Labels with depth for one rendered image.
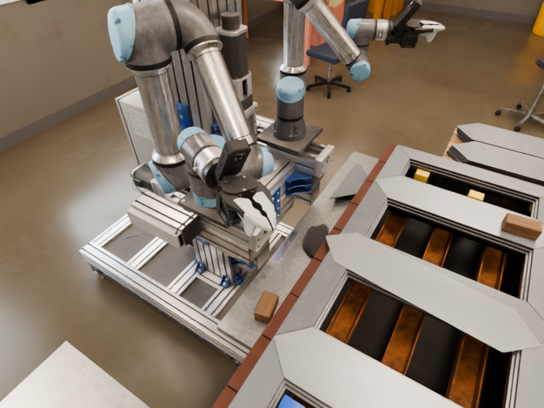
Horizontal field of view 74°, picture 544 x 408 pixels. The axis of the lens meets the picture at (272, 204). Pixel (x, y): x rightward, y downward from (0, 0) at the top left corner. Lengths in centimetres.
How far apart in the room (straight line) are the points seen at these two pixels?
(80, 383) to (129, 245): 148
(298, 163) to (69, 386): 116
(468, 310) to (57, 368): 118
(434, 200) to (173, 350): 153
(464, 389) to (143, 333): 160
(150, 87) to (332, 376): 92
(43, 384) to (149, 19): 86
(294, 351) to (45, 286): 191
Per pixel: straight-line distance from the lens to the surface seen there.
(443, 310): 134
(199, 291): 208
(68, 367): 105
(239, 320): 141
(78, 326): 244
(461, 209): 170
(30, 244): 305
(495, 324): 138
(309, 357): 116
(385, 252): 142
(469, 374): 146
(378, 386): 116
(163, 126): 105
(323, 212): 176
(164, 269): 221
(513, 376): 133
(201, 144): 80
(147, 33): 94
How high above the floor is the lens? 190
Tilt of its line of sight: 43 degrees down
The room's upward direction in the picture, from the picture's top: 1 degrees counter-clockwise
